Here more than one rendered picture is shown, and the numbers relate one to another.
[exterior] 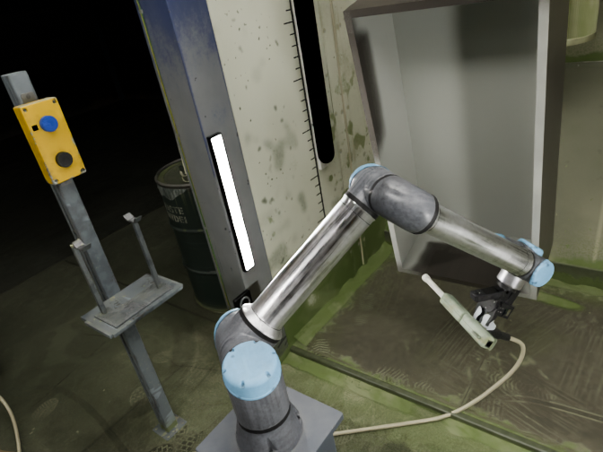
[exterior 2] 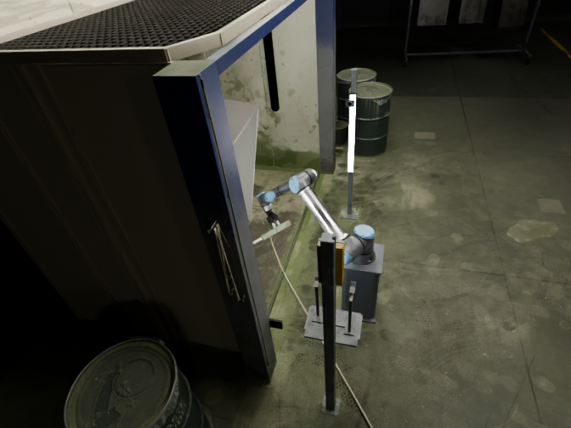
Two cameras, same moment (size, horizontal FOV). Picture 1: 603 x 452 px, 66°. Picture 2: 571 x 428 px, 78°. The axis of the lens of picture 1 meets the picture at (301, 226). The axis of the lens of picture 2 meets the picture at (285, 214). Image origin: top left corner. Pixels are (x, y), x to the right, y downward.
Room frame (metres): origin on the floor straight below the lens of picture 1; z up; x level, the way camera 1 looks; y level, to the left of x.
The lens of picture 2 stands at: (2.13, 1.73, 2.67)
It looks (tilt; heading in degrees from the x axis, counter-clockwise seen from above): 39 degrees down; 248
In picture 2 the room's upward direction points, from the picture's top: 6 degrees counter-clockwise
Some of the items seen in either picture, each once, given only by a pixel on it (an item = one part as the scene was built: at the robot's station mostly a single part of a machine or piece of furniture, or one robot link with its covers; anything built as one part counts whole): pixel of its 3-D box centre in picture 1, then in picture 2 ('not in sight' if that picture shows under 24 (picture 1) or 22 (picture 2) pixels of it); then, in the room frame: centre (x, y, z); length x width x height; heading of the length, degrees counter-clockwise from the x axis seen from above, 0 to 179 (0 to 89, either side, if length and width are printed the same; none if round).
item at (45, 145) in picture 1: (51, 141); (330, 262); (1.53, 0.75, 1.42); 0.12 x 0.06 x 0.26; 138
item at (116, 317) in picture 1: (120, 266); (333, 305); (1.46, 0.67, 0.95); 0.26 x 0.15 x 0.32; 138
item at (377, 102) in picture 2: not in sight; (368, 121); (-0.80, -2.03, 0.44); 0.59 x 0.58 x 0.89; 63
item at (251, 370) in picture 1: (255, 381); (363, 239); (0.92, 0.20, 0.83); 0.17 x 0.15 x 0.18; 14
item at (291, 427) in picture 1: (266, 419); (363, 250); (0.91, 0.20, 0.69); 0.19 x 0.19 x 0.10
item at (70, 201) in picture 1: (108, 286); (330, 343); (1.57, 0.79, 0.82); 0.06 x 0.06 x 1.64; 48
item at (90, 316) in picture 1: (133, 302); (333, 324); (1.48, 0.68, 0.78); 0.31 x 0.23 x 0.01; 138
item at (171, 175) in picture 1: (203, 168); (123, 389); (2.66, 0.52, 0.86); 0.54 x 0.54 x 0.01
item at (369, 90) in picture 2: not in sight; (370, 91); (-0.80, -2.03, 0.86); 0.54 x 0.54 x 0.01
